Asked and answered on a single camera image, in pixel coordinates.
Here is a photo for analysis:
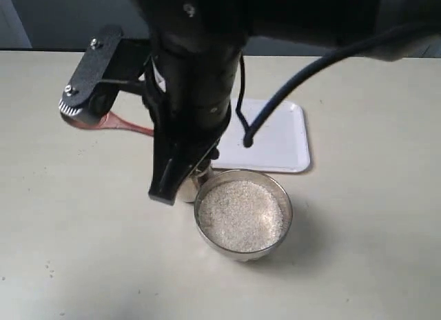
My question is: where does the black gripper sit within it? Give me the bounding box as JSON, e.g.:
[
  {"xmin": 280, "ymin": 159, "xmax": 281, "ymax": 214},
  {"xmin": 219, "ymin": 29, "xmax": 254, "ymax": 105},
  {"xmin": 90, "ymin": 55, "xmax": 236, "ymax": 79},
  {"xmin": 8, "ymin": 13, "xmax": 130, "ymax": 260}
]
[{"xmin": 147, "ymin": 30, "xmax": 244, "ymax": 206}]

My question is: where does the brown wooden spoon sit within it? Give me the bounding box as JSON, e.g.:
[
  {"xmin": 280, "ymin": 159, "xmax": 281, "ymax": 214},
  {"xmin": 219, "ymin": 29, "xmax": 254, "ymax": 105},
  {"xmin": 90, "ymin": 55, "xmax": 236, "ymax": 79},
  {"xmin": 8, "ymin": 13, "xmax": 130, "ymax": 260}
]
[{"xmin": 61, "ymin": 111, "xmax": 154, "ymax": 137}]

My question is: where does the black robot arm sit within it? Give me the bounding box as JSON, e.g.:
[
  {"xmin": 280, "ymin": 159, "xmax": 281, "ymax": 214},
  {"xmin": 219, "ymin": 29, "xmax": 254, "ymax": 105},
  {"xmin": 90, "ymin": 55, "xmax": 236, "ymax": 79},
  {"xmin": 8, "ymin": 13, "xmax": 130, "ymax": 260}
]
[{"xmin": 130, "ymin": 0, "xmax": 440, "ymax": 205}]

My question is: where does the small steel cup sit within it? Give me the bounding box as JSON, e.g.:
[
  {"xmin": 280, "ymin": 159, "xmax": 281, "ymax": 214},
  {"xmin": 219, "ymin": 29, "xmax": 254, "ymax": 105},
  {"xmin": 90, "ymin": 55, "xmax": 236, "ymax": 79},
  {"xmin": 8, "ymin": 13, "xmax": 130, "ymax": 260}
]
[{"xmin": 177, "ymin": 163, "xmax": 214, "ymax": 203}]

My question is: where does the white uncooked rice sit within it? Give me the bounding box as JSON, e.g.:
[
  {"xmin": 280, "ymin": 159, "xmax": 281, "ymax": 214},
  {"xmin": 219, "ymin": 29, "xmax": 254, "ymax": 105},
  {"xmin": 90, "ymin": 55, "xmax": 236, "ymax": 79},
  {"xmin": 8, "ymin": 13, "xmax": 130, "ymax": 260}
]
[{"xmin": 198, "ymin": 181, "xmax": 283, "ymax": 252}]

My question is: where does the large steel rice bowl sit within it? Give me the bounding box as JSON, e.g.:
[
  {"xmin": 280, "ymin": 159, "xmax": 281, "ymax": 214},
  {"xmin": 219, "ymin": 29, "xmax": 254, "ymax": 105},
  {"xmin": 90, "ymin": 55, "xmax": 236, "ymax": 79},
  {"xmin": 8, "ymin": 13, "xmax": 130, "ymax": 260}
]
[{"xmin": 194, "ymin": 170, "xmax": 294, "ymax": 262}]

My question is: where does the white plastic tray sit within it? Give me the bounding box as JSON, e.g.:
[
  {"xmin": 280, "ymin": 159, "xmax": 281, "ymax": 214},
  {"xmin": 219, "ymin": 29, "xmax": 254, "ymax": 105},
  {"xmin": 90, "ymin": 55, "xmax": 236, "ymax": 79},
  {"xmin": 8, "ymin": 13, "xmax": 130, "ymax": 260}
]
[{"xmin": 212, "ymin": 101, "xmax": 311, "ymax": 173}]

